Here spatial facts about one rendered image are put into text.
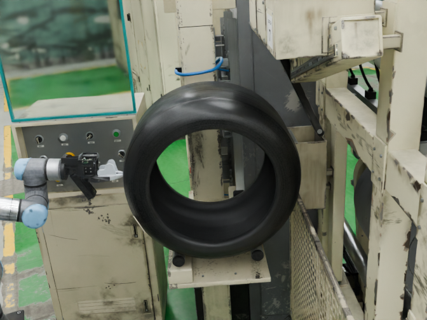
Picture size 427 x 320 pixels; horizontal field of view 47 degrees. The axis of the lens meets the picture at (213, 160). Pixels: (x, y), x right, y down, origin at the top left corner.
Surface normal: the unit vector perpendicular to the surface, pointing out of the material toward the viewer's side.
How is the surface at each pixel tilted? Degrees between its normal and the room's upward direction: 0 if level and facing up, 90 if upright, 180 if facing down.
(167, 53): 90
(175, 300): 0
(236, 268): 0
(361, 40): 72
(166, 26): 90
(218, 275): 0
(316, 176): 90
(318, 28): 90
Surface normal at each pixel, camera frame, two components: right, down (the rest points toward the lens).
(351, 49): 0.01, 0.07
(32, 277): -0.07, -0.92
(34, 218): 0.29, 0.35
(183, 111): -0.23, -0.38
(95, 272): 0.07, 0.38
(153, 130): -0.48, -0.24
